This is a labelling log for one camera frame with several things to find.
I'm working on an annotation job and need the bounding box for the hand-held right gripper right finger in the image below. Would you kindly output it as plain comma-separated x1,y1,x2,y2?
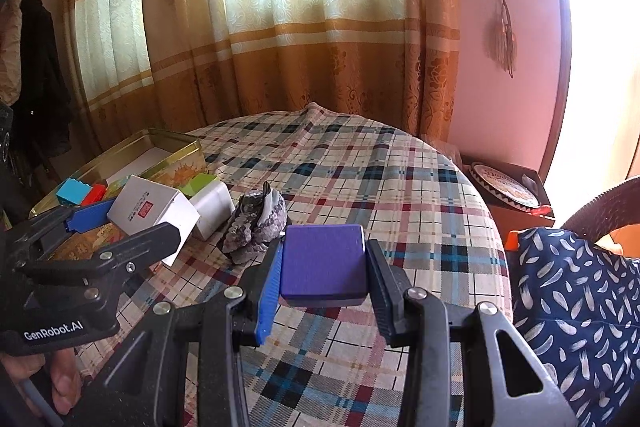
365,239,581,427

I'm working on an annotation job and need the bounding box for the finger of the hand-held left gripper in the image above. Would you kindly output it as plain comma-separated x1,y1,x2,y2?
0,199,117,258
10,222,184,308

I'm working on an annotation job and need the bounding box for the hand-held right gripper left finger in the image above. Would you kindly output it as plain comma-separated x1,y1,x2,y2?
75,237,287,427

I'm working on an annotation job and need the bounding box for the red building block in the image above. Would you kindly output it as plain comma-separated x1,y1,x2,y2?
82,184,108,206

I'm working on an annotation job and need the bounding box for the teal building block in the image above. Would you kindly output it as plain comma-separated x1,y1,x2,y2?
56,179,93,208

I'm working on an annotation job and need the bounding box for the white box with red label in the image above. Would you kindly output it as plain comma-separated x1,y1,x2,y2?
107,175,201,267

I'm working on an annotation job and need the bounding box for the purple box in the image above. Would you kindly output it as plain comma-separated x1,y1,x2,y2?
280,224,368,308

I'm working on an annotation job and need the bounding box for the grey black hair scrunchie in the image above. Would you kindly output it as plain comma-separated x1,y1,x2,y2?
222,182,288,265

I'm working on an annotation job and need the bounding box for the gold tin box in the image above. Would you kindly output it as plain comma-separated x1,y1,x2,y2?
27,129,207,273

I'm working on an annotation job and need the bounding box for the green building block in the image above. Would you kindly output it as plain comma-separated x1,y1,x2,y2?
179,173,221,200

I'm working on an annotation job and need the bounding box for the person's left hand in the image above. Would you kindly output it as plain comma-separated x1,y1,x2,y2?
0,347,83,418

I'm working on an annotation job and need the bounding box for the small white box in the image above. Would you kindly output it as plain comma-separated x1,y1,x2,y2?
190,181,236,240

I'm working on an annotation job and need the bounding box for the dark brown bedside cabinet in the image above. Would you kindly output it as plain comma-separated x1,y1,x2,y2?
457,152,557,229

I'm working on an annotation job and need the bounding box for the black jacket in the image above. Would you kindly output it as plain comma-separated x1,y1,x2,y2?
10,0,73,168

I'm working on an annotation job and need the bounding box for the round patterned plate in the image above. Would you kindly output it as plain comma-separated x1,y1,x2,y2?
467,162,543,210

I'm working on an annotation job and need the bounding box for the orange white striped curtain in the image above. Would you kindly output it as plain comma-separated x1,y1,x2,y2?
142,0,461,135
65,0,153,148

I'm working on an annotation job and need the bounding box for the beige quilted jacket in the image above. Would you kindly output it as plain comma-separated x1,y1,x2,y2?
0,0,23,102

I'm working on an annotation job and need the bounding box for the blue feather print cushion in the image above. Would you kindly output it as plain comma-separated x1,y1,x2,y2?
505,227,640,427

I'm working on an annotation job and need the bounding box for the brown wicker chair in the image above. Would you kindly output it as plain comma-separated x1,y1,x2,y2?
557,177,640,253

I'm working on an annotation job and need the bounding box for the hanging tassel ornament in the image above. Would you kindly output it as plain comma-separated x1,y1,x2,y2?
487,0,518,78

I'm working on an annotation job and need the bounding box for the grey cable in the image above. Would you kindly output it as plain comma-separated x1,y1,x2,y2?
17,379,63,427

